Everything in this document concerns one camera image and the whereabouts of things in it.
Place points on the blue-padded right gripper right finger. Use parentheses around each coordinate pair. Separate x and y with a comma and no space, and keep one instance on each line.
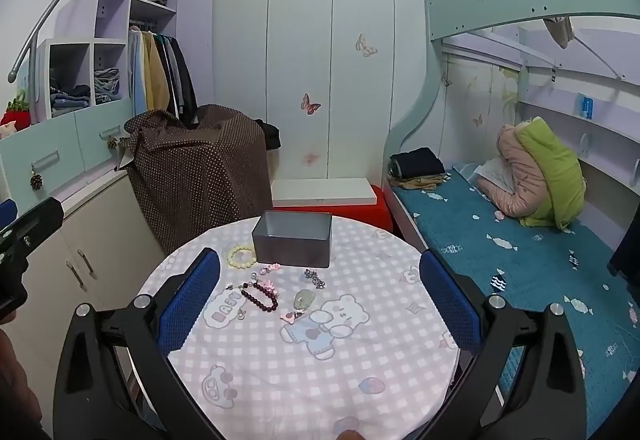
(465,310)

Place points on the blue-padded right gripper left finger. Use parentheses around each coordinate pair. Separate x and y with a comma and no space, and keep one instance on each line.
(156,325)

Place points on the green jade pendant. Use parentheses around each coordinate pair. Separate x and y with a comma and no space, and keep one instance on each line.
(303,300)

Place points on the pink bear keychain charm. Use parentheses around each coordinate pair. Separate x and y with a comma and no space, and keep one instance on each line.
(269,286)

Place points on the pink ball clasp charm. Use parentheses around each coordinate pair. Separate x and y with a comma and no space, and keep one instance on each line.
(291,316)

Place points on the teal candy-print bed sheet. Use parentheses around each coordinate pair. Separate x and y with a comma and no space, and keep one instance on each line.
(533,268)

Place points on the pink checked cartoon tablecloth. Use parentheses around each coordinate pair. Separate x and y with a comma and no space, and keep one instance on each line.
(370,354)

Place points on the brown polka dot cloth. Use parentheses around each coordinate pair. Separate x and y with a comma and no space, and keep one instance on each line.
(188,180)

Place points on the red upholstered bench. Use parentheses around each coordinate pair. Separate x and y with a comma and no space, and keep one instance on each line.
(377,214)

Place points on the pink quilted jacket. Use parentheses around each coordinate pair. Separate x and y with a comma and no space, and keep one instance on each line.
(529,191)

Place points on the grey metal tin box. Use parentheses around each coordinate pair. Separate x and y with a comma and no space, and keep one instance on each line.
(293,239)

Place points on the folded dark clothes stack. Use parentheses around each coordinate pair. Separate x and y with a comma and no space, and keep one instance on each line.
(416,169)

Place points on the green pillow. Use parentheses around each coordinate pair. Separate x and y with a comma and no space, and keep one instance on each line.
(560,169)

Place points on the hanging clothes row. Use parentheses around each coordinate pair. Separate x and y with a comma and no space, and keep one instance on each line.
(159,78)

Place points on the lilac shelf wardrobe unit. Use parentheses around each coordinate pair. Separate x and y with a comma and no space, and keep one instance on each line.
(79,92)

